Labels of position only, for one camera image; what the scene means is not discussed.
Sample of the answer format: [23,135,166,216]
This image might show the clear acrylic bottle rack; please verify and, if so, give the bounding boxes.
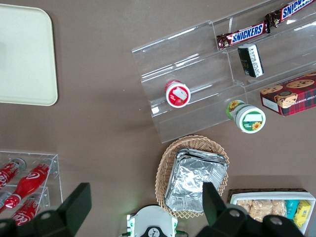
[0,150,64,223]

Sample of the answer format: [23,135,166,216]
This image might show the red cola bottle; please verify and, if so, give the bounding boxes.
[0,190,12,215]
[4,161,51,209]
[0,158,27,191]
[11,194,42,227]

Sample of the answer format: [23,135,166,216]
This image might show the aluminium foil tray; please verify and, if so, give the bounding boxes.
[175,147,230,173]

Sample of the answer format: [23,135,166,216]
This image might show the teal snack packet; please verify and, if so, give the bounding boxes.
[285,199,301,220]

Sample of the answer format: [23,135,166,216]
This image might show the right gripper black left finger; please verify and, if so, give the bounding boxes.
[58,182,93,233]

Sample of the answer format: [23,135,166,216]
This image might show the red lidded yogurt cup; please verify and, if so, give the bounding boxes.
[164,79,192,109]

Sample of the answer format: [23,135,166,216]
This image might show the light tan wicker basket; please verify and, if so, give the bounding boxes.
[155,134,230,219]

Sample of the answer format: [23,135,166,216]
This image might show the yellow snack packet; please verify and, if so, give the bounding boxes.
[293,199,312,229]

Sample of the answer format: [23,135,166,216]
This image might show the Snickers chocolate bar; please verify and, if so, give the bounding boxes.
[216,21,272,51]
[264,0,316,28]

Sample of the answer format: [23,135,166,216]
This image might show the clear acrylic stepped shelf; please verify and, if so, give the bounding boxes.
[131,0,316,144]

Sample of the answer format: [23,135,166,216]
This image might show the small black box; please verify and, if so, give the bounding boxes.
[237,43,265,79]

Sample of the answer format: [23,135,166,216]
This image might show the cream plastic tray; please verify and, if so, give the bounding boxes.
[0,3,59,107]

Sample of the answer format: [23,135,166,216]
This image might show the rice cracker pack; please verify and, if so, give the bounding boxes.
[236,199,253,215]
[250,199,274,222]
[271,199,287,219]

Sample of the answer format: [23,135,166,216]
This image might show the red tartan cookie box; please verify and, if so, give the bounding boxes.
[260,72,316,117]

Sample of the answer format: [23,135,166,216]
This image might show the white rectangular snack tray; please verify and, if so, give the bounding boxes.
[230,192,316,235]

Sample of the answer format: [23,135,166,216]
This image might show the green sunflower yogurt cup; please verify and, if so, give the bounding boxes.
[225,99,267,133]

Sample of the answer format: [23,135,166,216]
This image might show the silver foil packets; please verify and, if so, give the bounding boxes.
[164,154,229,213]

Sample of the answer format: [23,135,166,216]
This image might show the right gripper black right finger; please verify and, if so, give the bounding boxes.
[201,182,230,227]

